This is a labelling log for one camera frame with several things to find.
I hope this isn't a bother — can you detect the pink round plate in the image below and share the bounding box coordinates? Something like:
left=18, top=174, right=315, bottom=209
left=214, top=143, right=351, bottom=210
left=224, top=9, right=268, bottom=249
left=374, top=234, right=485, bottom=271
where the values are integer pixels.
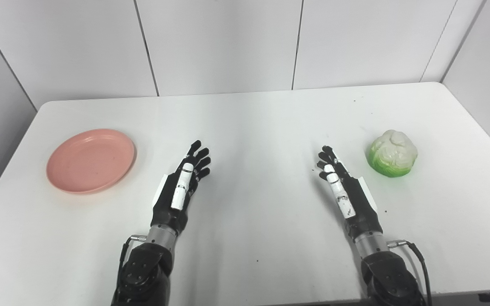
left=46, top=129, right=137, bottom=195

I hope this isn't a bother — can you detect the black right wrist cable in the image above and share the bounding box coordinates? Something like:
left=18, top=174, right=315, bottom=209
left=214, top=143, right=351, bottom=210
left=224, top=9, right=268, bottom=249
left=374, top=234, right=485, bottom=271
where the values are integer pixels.
left=387, top=240, right=433, bottom=306

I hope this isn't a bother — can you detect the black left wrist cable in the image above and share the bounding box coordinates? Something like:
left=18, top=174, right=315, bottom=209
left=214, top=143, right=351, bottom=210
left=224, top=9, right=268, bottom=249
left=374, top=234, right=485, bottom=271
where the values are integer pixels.
left=119, top=235, right=147, bottom=275

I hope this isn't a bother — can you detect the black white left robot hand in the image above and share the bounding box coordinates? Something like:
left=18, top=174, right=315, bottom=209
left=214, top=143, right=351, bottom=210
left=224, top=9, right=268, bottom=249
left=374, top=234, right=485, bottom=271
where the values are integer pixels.
left=151, top=140, right=212, bottom=235

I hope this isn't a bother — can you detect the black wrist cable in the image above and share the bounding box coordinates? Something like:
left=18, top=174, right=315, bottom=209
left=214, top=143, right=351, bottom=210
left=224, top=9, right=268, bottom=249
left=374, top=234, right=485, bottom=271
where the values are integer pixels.
left=387, top=240, right=433, bottom=306
left=119, top=235, right=147, bottom=275

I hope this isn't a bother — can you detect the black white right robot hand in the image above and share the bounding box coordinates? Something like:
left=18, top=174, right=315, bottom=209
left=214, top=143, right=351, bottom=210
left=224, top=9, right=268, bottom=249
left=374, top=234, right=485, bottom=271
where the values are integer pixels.
left=316, top=145, right=384, bottom=241

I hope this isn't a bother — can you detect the green white toy cabbage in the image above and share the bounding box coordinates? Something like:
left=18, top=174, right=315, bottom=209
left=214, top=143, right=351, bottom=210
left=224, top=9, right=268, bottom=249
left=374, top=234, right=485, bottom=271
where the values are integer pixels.
left=366, top=130, right=419, bottom=178

